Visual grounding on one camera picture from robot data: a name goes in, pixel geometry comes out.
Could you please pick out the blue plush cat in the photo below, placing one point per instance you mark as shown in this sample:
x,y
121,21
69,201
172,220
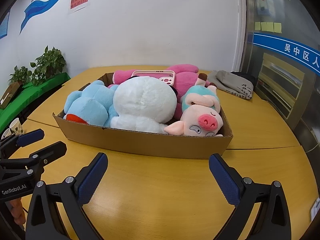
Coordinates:
x,y
85,102

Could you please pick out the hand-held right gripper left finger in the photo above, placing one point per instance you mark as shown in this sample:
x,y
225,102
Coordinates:
x,y
91,181

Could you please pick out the person's left hand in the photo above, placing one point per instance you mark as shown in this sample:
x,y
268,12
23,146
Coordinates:
x,y
17,211

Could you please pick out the blue door banner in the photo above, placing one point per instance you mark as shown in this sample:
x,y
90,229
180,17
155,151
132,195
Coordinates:
x,y
282,46

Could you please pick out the pink pig plush toy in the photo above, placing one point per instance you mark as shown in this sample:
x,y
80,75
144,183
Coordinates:
x,y
202,120

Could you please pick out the blue wave wall decal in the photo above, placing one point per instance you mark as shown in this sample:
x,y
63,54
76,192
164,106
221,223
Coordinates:
x,y
37,6

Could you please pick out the small green potted plant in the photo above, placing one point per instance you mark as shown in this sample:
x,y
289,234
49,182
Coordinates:
x,y
21,75

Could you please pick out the blue framed wall poster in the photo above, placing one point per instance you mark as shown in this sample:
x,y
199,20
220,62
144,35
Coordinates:
x,y
4,25

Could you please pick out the white paper tag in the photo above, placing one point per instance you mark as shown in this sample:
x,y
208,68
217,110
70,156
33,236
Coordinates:
x,y
315,208

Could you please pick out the red wall notice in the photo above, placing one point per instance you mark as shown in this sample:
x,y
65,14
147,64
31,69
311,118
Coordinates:
x,y
79,2

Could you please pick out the yellow sticky note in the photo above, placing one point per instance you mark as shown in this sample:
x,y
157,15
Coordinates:
x,y
257,26
264,26
270,26
277,27

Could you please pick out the paper cup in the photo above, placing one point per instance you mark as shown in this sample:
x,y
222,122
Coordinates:
x,y
7,133
16,126

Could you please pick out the large green potted plant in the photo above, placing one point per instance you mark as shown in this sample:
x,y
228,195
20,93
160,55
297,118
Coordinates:
x,y
48,63

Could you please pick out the wooden planter box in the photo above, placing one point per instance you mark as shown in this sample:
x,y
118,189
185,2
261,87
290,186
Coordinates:
x,y
11,92

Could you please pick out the shelf cabinet behind glass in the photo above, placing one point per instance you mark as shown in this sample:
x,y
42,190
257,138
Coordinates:
x,y
277,85

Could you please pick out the white plush toy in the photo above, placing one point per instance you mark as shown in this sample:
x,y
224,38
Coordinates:
x,y
142,102

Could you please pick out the pink phone case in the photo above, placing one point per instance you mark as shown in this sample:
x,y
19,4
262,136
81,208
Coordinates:
x,y
167,80

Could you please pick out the brown cardboard box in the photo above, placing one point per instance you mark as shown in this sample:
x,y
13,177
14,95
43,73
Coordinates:
x,y
140,142

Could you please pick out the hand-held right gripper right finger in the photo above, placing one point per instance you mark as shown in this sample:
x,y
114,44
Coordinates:
x,y
225,181

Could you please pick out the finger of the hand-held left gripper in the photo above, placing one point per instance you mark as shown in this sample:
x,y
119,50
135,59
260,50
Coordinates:
x,y
31,137
50,151

